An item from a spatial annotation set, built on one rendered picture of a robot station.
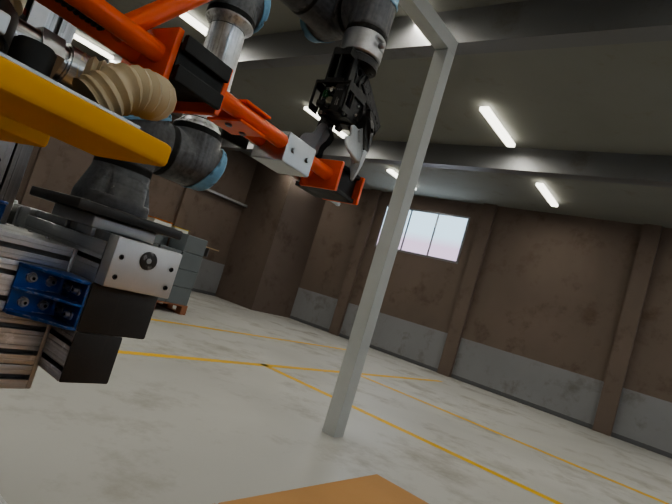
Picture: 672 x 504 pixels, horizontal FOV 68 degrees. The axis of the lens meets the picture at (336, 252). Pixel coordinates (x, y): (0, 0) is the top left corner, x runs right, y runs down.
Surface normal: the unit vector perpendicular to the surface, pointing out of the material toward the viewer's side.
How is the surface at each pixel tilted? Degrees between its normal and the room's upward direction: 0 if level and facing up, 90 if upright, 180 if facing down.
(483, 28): 90
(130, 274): 90
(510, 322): 90
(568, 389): 90
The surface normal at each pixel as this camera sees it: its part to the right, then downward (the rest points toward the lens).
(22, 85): 0.83, 0.19
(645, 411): -0.57, -0.24
